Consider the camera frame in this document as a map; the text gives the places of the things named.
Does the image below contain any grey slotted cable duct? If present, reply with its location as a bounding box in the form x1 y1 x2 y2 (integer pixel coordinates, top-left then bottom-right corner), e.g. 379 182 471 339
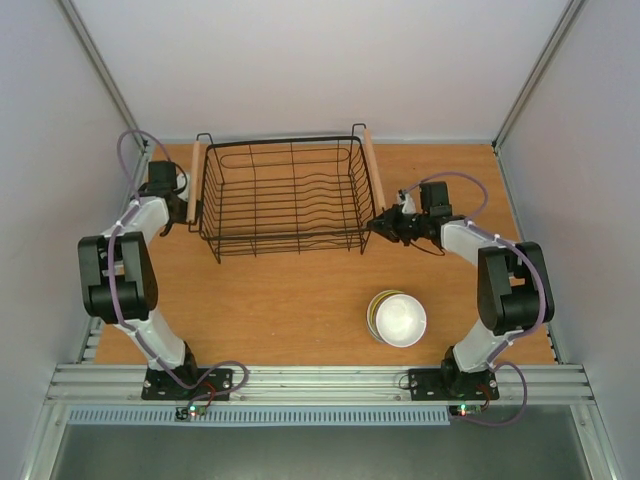
68 406 450 428

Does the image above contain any small circuit board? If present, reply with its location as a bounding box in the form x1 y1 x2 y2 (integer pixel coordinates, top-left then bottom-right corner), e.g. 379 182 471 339
449 403 486 417
174 405 208 421

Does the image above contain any left small circuit board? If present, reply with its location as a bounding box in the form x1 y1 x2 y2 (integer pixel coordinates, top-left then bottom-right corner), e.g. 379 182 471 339
174 405 208 421

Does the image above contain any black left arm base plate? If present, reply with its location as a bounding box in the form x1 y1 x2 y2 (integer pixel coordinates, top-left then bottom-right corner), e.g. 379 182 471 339
140 367 234 402

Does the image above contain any right small circuit board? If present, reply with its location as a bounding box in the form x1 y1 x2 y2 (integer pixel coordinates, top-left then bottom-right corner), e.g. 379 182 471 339
449 403 486 417

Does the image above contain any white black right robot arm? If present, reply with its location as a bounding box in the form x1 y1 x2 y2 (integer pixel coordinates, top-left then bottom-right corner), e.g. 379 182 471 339
367 178 555 400

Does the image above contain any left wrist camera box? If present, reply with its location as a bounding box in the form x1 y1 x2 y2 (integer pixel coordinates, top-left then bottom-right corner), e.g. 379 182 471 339
174 173 191 201

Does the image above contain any dotted patterned white bowl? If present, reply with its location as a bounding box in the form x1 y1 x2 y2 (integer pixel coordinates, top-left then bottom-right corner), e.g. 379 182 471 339
366 290 401 343

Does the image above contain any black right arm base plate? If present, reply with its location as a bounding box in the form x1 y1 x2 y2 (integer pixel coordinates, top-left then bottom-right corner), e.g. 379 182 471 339
408 368 500 401

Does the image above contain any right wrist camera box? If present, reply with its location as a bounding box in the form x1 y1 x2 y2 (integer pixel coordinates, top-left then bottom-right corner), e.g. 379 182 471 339
396 190 416 215

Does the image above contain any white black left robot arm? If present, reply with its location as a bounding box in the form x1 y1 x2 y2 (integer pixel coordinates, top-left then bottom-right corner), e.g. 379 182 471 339
77 160 202 398

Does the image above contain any right wooden rack handle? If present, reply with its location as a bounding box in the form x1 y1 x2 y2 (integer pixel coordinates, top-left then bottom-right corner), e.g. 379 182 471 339
363 127 386 214

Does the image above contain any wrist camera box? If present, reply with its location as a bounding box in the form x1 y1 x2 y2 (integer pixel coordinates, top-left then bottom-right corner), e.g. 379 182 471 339
174 173 191 201
396 190 416 215

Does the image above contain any black wire dish rack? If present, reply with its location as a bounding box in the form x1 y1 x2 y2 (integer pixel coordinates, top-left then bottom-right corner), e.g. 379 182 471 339
190 123 378 260

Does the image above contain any plain white bowl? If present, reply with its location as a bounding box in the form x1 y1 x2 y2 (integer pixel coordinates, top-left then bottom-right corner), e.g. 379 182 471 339
373 292 427 348

